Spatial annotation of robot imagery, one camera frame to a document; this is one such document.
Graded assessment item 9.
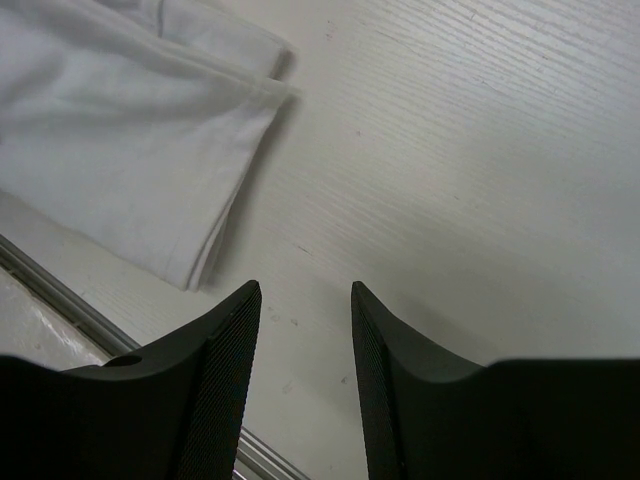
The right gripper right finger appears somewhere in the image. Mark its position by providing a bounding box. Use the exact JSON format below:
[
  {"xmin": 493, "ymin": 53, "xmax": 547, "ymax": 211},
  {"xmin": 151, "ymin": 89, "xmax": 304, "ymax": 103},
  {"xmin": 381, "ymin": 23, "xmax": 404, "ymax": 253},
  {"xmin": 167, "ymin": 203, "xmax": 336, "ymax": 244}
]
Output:
[{"xmin": 351, "ymin": 282, "xmax": 639, "ymax": 479}]

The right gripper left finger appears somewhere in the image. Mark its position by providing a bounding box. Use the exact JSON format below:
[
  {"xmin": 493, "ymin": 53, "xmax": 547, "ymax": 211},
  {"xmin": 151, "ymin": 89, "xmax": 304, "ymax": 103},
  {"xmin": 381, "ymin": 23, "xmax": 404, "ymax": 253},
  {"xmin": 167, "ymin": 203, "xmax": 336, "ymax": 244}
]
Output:
[{"xmin": 1, "ymin": 280, "xmax": 261, "ymax": 479}]

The aluminium table frame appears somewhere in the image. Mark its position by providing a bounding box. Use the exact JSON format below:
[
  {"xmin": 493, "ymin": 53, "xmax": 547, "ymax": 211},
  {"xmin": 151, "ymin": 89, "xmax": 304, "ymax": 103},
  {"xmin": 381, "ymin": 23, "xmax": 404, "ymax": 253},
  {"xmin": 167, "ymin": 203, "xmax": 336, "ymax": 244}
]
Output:
[{"xmin": 1, "ymin": 237, "xmax": 308, "ymax": 480}]

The white skirt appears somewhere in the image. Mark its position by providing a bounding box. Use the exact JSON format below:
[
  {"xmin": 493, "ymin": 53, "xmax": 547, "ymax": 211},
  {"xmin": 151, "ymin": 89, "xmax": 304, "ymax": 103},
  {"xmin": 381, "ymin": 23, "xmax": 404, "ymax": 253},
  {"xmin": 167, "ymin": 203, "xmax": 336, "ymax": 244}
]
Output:
[{"xmin": 1, "ymin": 1, "xmax": 291, "ymax": 291}]

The white front cover board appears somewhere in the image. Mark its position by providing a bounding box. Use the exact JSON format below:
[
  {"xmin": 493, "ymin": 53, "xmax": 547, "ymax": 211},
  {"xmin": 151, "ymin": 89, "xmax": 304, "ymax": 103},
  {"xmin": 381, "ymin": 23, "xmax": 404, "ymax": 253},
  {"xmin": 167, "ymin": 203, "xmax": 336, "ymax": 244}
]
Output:
[{"xmin": 0, "ymin": 270, "xmax": 110, "ymax": 370}]

